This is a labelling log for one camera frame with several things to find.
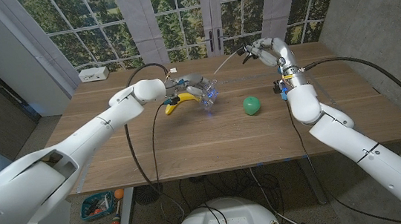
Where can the white table leg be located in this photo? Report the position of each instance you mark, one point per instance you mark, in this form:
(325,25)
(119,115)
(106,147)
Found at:
(126,216)

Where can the orange toy ball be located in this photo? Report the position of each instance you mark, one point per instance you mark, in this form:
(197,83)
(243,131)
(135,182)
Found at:
(119,193)

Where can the yellow toy banana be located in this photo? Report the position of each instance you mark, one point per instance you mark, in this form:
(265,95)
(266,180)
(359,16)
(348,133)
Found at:
(184,98)

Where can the grey table leg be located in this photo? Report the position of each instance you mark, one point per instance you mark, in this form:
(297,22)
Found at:
(314,185)

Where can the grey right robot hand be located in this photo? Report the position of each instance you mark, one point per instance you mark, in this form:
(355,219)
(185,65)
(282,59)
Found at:
(278,49)

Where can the green toy apple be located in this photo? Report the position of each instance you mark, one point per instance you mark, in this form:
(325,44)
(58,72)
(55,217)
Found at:
(251,106)

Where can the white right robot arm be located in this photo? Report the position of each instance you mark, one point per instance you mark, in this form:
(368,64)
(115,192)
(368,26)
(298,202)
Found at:
(357,147)

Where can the black floor fan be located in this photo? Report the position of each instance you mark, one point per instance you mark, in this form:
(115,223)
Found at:
(149,193)

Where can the white power strip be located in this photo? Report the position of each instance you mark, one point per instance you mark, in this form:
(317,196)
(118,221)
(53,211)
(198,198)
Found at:
(94,74)

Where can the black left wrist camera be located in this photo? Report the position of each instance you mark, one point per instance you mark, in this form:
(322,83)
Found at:
(172,100)

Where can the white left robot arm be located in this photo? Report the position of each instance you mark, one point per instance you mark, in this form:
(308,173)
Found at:
(76,140)

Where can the teal toy basket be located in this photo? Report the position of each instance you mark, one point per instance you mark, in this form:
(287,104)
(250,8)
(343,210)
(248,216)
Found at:
(96,206)

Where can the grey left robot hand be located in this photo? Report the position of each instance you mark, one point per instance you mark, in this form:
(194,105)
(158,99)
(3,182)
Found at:
(193,80)

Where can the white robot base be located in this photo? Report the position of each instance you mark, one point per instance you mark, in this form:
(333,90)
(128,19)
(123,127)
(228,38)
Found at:
(226,217)

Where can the clear plastic spray bottle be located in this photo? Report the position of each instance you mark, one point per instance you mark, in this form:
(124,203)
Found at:
(211,95)

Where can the printed window backdrop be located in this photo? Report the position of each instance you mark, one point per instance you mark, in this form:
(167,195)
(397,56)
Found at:
(175,17)

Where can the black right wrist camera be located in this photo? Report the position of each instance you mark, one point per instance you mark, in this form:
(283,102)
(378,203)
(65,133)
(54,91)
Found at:
(279,88)

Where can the colourful toy maraca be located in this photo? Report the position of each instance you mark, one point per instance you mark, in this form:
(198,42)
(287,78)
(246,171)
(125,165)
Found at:
(116,219)

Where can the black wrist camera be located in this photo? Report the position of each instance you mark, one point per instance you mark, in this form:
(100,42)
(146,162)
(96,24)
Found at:
(279,88)
(172,100)

